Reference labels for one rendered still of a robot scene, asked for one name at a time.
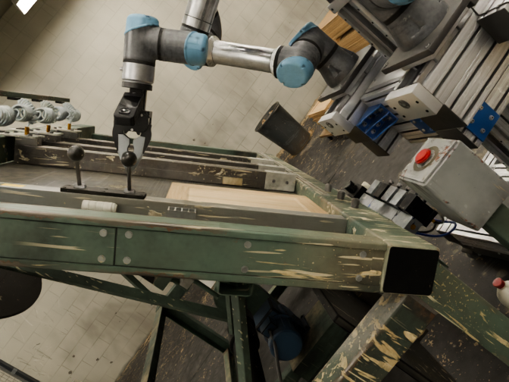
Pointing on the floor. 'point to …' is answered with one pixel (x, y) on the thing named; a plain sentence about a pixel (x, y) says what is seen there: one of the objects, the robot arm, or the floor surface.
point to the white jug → (502, 291)
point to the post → (499, 226)
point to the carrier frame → (485, 320)
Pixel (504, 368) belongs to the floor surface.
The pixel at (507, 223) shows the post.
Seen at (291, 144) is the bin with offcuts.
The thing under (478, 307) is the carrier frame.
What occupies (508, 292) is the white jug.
